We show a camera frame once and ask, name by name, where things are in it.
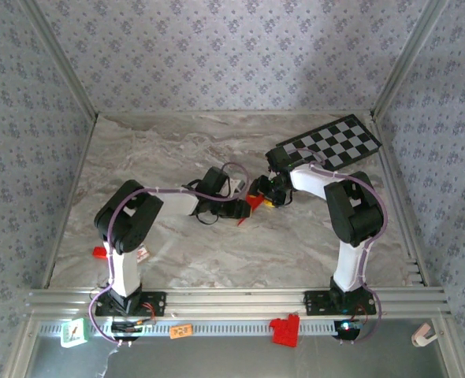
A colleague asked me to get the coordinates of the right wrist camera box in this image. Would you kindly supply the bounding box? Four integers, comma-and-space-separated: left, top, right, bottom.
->
266, 147, 293, 173

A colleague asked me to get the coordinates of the aluminium table end rail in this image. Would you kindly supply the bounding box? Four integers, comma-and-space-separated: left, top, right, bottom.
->
96, 109, 375, 117

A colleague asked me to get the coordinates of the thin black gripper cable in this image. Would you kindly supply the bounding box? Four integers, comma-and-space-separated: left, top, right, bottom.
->
273, 187, 296, 209
181, 179, 220, 227

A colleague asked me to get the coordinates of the black grey chessboard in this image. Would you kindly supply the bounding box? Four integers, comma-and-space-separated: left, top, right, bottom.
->
275, 113, 383, 171

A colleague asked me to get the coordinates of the red toy brick piece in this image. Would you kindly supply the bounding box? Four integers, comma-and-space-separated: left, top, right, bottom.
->
268, 313, 299, 348

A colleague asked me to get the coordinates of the aluminium table side rail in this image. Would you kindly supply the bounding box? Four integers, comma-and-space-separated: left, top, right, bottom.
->
370, 112, 430, 287
41, 113, 99, 291

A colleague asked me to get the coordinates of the orange label tag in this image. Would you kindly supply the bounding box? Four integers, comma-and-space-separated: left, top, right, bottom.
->
169, 323, 194, 339

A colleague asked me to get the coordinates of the aluminium frame post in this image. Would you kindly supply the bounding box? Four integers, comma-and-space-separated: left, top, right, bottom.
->
19, 0, 99, 119
372, 0, 451, 119

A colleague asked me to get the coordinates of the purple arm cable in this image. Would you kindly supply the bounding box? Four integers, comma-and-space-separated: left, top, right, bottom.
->
289, 148, 388, 344
87, 161, 251, 346

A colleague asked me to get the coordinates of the thin black right gripper cable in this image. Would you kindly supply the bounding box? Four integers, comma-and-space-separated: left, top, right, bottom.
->
273, 187, 296, 209

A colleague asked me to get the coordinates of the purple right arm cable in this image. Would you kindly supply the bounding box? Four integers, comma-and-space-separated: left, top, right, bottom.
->
289, 148, 388, 344

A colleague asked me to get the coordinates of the grey slotted cable duct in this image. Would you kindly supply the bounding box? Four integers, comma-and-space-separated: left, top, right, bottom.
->
37, 318, 359, 339

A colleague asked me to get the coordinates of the pink white plastic hook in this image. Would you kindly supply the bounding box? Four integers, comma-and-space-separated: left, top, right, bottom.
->
410, 322, 438, 347

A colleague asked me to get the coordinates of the thin black left gripper cable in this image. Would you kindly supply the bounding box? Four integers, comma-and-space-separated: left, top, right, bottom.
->
181, 179, 220, 227

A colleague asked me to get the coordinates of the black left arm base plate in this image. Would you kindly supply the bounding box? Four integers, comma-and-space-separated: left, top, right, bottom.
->
95, 291, 167, 317

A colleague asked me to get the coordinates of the green white square card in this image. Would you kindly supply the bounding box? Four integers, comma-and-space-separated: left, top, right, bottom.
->
61, 317, 89, 348

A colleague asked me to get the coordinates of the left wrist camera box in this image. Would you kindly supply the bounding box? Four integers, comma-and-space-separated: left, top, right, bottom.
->
200, 166, 246, 198

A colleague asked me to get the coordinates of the red cloth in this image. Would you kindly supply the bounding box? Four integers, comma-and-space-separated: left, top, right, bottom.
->
236, 191, 266, 227

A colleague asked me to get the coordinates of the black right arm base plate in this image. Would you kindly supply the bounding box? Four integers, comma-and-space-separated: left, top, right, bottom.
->
303, 290, 378, 317

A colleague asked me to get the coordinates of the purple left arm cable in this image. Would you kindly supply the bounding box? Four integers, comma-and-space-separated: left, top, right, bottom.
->
87, 161, 251, 346

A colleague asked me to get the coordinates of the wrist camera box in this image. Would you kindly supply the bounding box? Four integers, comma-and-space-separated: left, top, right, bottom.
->
266, 147, 293, 173
200, 166, 246, 198

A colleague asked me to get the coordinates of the aluminium mounting rail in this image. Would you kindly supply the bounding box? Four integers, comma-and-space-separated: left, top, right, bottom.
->
25, 286, 452, 321

